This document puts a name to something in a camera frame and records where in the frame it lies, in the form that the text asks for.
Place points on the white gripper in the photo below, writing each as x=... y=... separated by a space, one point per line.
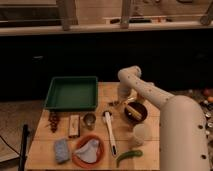
x=129 y=99

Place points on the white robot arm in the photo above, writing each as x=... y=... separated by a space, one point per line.
x=183 y=144

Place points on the small metal cup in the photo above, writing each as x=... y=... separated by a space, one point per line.
x=89 y=121

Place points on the dark bowl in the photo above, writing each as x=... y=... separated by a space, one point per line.
x=140 y=108

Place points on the yellow corn cob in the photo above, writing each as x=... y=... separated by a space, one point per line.
x=134 y=112

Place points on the green chili pepper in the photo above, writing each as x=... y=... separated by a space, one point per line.
x=128 y=154

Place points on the wooden block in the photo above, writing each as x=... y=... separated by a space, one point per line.
x=74 y=126

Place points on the orange plate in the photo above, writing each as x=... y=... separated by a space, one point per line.
x=100 y=152

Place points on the green plastic tray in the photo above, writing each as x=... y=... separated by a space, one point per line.
x=73 y=93

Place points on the spice bottle rack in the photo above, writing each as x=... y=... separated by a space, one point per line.
x=207 y=105

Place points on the light blue cloth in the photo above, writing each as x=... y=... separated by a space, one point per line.
x=88 y=153

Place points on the dark red grape bunch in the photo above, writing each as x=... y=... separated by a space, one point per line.
x=54 y=120

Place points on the blue sponge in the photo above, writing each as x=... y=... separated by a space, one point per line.
x=61 y=151

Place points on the black clamp bar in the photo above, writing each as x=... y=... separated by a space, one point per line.
x=22 y=158

